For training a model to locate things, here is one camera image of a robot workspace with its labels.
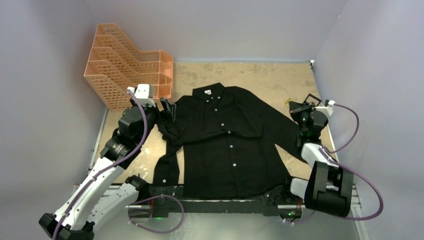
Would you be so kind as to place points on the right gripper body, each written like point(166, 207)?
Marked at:
point(303, 115)

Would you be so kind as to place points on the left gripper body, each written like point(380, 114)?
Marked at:
point(164, 116)

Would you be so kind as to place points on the gold leaf brooch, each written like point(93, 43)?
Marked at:
point(287, 102)

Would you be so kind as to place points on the black button-up shirt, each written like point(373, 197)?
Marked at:
point(230, 140)

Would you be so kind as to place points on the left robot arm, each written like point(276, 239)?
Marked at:
point(109, 159)

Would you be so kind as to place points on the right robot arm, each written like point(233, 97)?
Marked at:
point(324, 172)

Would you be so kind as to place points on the orange plastic file organizer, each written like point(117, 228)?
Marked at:
point(115, 63)

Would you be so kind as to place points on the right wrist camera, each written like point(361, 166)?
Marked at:
point(327, 109)

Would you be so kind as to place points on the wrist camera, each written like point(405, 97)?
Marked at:
point(327, 109)
point(142, 92)

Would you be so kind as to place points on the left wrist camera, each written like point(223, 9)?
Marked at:
point(142, 92)

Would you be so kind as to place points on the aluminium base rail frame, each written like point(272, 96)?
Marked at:
point(161, 201)

